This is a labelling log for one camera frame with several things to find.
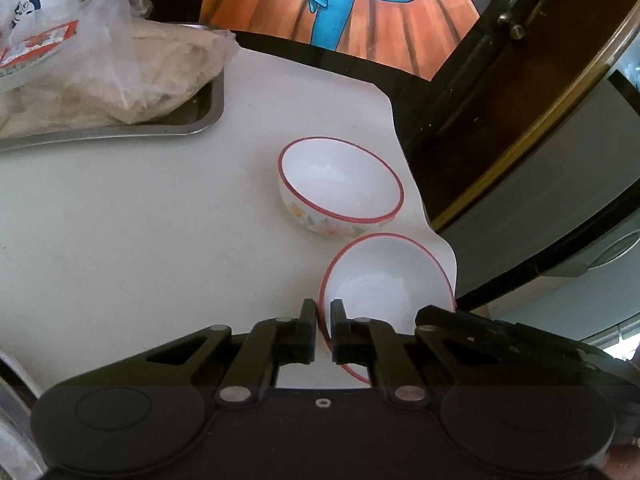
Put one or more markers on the person's right forearm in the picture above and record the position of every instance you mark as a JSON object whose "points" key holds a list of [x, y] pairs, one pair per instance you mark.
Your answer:
{"points": [[625, 460]]}

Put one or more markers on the orange dress door poster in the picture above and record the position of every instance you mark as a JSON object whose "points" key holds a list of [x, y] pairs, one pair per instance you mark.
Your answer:
{"points": [[380, 15]]}

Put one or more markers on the white printed table cover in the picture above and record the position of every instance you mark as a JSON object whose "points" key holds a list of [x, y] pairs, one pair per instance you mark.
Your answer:
{"points": [[150, 235]]}

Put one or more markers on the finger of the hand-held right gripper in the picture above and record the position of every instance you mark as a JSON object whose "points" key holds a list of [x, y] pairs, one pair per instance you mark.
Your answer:
{"points": [[525, 342]]}

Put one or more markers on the white bowl with red rim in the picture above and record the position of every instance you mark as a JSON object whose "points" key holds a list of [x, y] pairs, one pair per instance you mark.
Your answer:
{"points": [[385, 280], [345, 185]]}

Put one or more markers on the clear plastic bag of food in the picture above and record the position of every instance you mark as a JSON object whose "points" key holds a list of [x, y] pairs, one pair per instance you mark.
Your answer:
{"points": [[110, 70]]}

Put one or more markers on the grey appliance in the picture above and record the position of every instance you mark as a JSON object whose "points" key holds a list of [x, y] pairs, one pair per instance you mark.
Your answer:
{"points": [[560, 170]]}

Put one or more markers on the steel tray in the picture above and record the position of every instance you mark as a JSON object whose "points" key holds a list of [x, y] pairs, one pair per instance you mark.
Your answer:
{"points": [[200, 120]]}

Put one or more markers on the metal door knob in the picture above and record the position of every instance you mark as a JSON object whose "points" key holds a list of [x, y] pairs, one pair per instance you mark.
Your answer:
{"points": [[511, 24]]}

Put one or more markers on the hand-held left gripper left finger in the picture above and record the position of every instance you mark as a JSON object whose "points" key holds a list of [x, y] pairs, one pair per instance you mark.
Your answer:
{"points": [[300, 340]]}

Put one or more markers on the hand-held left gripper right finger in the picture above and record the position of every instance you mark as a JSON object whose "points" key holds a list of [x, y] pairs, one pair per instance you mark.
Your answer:
{"points": [[345, 340]]}

